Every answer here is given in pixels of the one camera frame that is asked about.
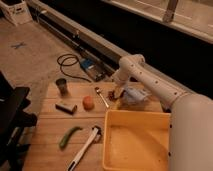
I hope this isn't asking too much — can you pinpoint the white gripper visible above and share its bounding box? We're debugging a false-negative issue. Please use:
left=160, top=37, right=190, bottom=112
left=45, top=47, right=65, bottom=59
left=112, top=69, right=129, bottom=99

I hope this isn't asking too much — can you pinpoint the dark red grape bunch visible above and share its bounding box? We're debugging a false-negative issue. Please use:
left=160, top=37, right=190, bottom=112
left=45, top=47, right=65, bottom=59
left=108, top=90, right=117, bottom=101

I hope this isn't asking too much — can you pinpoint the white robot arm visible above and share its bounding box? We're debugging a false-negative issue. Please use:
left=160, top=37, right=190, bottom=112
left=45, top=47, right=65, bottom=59
left=113, top=54, right=213, bottom=171

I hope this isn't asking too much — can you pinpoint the small metal cup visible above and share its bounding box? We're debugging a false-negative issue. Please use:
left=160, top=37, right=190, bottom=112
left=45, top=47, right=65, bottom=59
left=55, top=78, right=68, bottom=96

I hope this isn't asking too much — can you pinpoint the yellow banana piece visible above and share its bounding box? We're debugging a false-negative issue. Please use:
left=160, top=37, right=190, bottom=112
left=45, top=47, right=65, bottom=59
left=113, top=100, right=122, bottom=110

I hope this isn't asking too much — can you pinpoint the clear plastic bag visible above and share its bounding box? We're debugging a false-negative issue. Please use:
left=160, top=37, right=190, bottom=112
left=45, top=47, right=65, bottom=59
left=121, top=86, right=151, bottom=110

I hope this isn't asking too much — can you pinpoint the blue grey power box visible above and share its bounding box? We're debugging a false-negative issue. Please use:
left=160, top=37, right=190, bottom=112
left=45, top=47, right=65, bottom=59
left=80, top=59, right=105, bottom=82

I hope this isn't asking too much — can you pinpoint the orange round fruit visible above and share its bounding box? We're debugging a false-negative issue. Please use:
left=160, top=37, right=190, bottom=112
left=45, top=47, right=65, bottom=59
left=82, top=96, right=94, bottom=110

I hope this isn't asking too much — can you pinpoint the yellow plastic bin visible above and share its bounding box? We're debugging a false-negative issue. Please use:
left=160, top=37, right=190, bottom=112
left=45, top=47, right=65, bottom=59
left=102, top=110, right=170, bottom=171

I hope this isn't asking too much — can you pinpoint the black rectangular block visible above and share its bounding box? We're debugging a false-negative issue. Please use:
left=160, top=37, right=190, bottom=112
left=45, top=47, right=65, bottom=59
left=55, top=103, right=77, bottom=115

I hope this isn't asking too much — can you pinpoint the green chili pepper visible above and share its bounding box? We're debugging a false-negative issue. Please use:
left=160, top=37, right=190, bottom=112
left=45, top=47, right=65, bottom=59
left=59, top=126, right=83, bottom=150

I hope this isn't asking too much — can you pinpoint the black chair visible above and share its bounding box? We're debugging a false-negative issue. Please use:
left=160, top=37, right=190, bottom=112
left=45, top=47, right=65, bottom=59
left=0, top=71, right=37, bottom=171

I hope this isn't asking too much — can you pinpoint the black cable loop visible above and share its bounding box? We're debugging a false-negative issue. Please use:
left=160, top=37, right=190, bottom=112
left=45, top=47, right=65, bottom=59
left=56, top=53, right=92, bottom=83

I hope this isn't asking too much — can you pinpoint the metal floor rail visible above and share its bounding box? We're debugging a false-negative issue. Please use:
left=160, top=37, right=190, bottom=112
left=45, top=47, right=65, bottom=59
left=27, top=0, right=213, bottom=100

